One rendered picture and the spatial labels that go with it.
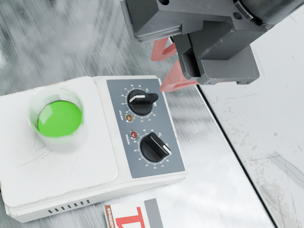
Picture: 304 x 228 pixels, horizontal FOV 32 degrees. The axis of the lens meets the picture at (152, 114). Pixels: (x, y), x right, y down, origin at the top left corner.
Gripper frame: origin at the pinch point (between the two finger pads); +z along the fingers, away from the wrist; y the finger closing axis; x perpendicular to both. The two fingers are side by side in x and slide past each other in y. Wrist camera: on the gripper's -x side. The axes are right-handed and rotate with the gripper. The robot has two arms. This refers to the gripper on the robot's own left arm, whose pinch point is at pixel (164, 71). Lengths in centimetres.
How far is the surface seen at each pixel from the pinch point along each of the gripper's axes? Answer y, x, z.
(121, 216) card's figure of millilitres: 12.3, -2.3, 11.2
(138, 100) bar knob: 0.9, -0.2, 5.5
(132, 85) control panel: -1.7, 0.8, 7.2
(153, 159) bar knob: 7.4, 0.7, 6.7
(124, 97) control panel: -0.3, -0.7, 7.2
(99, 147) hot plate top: 5.6, -5.7, 6.5
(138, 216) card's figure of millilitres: 12.5, 0.2, 11.6
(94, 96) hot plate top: 0.0, -5.1, 6.2
